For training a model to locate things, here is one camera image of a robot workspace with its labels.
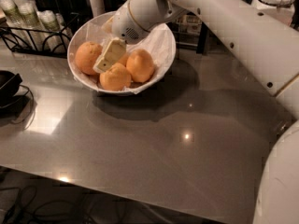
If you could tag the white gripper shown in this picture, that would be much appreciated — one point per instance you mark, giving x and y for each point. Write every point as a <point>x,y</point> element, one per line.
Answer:
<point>124,24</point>

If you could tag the large orange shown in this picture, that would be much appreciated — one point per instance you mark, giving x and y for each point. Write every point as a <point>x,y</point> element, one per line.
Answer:
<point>86,55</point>

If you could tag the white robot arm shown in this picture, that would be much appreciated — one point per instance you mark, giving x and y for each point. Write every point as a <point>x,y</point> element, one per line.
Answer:
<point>269,49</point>

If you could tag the back middle orange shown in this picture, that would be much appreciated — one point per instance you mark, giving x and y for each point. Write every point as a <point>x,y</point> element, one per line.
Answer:
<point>123,59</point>

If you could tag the white bowl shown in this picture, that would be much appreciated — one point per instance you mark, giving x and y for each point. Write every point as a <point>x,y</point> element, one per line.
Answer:
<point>162,47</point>

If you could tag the right orange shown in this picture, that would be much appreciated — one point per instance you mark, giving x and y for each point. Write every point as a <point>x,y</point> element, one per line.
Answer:
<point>140,65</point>

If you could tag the front middle orange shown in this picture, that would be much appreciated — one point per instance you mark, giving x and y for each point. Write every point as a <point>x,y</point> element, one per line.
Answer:
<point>116,78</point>

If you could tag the white cylinder container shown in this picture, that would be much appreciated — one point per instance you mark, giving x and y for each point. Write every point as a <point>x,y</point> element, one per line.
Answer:
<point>96,0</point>

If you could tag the white paper liner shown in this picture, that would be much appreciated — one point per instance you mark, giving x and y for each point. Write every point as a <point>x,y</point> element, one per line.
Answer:
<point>159,42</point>

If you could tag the right paper cup stack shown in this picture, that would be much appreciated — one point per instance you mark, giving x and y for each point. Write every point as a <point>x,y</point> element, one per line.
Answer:
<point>51,24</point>

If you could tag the paper cup stack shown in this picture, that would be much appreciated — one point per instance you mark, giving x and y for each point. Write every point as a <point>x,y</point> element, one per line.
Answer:
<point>10,9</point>
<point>31,22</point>
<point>51,24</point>

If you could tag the middle paper cup stack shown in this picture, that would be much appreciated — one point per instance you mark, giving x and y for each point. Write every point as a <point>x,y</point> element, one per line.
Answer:
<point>31,22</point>

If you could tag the black condiment shelf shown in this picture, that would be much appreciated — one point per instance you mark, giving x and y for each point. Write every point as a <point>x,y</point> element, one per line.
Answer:
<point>189,33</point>

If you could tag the left paper cup stack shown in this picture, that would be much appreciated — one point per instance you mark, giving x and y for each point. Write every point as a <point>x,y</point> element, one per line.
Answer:
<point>10,9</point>

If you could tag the black device on left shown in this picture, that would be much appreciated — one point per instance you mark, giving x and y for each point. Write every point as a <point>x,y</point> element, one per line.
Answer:
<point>9,85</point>

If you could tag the black wire cup rack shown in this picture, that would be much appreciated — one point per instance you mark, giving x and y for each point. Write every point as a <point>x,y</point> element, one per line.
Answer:
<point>19,40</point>

